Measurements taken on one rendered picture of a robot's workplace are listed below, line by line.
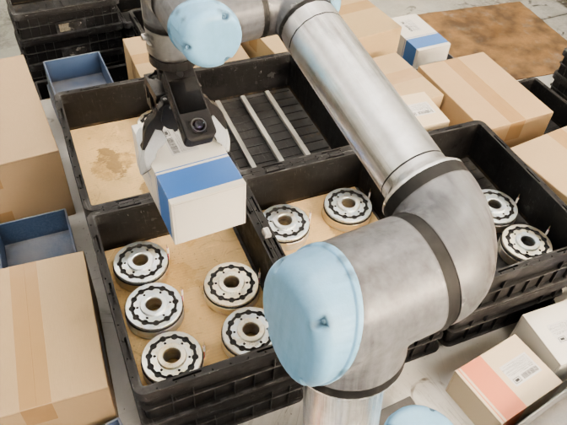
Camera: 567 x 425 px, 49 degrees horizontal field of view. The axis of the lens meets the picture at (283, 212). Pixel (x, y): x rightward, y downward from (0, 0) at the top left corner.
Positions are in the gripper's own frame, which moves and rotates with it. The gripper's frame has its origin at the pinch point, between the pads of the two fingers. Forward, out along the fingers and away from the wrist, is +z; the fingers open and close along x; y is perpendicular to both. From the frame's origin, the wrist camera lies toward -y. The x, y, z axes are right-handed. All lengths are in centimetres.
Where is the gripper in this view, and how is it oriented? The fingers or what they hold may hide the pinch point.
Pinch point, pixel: (186, 165)
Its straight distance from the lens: 101.4
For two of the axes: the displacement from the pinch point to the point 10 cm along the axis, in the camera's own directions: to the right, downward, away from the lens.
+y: -4.4, -6.6, 6.1
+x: -9.0, 2.8, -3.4
